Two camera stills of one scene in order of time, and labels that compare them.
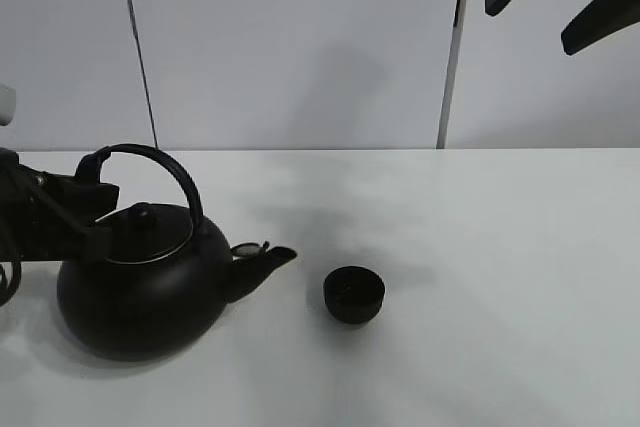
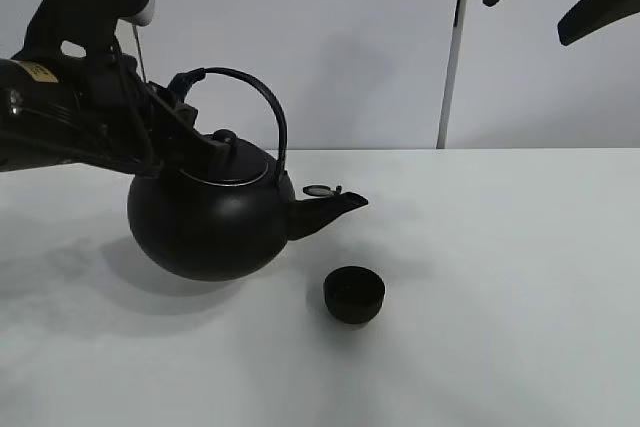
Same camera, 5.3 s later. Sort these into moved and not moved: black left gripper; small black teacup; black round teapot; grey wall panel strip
Moved: black left gripper; black round teapot
Not moved: small black teacup; grey wall panel strip
